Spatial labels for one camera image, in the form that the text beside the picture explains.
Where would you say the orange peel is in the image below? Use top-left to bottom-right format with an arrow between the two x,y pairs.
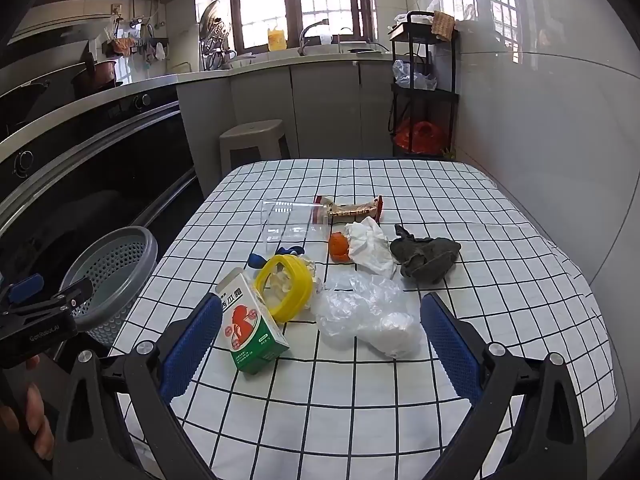
327,231 -> 351,262

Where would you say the orange plastic bag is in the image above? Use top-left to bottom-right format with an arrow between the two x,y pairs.
395,119 -> 448,156

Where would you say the blue plastic strip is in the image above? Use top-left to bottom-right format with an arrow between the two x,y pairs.
247,245 -> 306,268

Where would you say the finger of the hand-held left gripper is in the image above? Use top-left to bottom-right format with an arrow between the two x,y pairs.
0,273 -> 45,313
30,278 -> 95,318

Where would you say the white checked tablecloth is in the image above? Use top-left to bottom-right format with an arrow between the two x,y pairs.
107,157 -> 618,480

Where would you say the grey kitchen counter cabinet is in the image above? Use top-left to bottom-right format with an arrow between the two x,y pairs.
177,52 -> 396,196

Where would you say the wooden framed window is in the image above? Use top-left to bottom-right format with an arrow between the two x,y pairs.
227,0 -> 378,53

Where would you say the grey range hood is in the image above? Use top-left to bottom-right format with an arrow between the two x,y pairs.
10,0 -> 216,46

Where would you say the wall utensil rack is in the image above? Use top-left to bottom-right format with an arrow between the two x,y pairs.
102,15 -> 168,61

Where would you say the person's left hand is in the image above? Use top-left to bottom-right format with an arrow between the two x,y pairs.
0,352 -> 55,461

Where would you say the copper pot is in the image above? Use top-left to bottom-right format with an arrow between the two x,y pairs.
72,52 -> 118,93

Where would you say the beige plastic stool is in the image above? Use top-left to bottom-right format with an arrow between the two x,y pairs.
219,119 -> 291,181

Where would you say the dark green cloth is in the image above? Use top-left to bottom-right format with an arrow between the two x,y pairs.
389,224 -> 462,283

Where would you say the grey perforated waste basket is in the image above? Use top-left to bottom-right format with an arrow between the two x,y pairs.
59,226 -> 159,348

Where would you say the black metal shelf rack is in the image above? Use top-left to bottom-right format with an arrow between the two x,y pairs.
387,10 -> 460,161

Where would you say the chrome kitchen faucet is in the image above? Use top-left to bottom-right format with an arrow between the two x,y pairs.
298,19 -> 328,56

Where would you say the beige red snack wrapper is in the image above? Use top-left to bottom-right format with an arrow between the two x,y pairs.
315,195 -> 385,223

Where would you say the woven beige cloth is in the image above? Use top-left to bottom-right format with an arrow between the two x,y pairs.
431,10 -> 456,41

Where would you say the white tissue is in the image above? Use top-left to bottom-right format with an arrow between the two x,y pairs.
344,216 -> 398,278

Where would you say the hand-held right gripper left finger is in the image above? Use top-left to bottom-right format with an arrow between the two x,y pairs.
52,291 -> 223,480

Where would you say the green white carton box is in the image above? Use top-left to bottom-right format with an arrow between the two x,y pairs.
214,267 -> 291,376

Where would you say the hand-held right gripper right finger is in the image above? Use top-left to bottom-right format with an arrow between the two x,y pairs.
419,291 -> 587,480

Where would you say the black built-in stove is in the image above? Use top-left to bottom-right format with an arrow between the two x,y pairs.
0,80 -> 198,286

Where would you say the clear plastic bag on rack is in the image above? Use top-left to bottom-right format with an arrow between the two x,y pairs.
392,59 -> 438,92

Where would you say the clear plastic bag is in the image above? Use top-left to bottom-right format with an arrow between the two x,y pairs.
392,59 -> 438,92
314,274 -> 423,359

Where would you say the metal dish rack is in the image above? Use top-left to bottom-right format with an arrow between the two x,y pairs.
199,0 -> 237,72

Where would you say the clear plastic cup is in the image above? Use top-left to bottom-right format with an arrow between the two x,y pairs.
262,199 -> 331,256

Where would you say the yellow plastic ring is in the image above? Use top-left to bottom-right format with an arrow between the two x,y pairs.
254,254 -> 315,323

